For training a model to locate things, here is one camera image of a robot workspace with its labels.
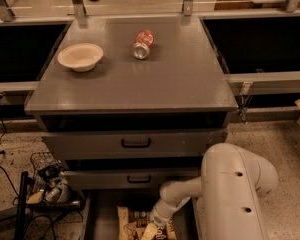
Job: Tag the black wire basket with items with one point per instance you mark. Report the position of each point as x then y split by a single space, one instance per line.
49 188

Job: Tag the red soda can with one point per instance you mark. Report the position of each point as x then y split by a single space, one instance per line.
142 44

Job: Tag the grey top drawer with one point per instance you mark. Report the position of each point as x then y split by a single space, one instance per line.
107 145

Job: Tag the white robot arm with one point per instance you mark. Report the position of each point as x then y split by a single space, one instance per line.
231 182

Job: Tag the grey middle drawer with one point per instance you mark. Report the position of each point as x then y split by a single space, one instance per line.
117 179

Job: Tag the grey open bottom drawer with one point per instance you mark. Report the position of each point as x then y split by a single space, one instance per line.
101 219

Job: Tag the black middle drawer handle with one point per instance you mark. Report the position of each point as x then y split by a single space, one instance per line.
139 179

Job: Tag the metal railing post centre-left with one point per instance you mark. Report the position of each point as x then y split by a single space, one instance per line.
79 9

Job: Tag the black metal stand post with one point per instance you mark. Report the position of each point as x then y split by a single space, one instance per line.
21 207

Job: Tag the brown chip bag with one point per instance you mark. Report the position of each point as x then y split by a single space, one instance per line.
133 224

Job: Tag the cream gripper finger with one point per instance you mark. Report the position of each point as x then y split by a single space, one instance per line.
150 232

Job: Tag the white paper bowl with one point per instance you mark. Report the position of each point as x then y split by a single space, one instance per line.
80 57

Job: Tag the grey metal drawer cabinet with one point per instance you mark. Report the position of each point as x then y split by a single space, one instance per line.
179 86

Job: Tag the black top drawer handle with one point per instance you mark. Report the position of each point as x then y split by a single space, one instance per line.
136 144

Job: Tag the black drawer handle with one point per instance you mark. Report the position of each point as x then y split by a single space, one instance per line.
136 144
139 179

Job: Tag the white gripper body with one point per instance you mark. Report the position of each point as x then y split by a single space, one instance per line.
159 216

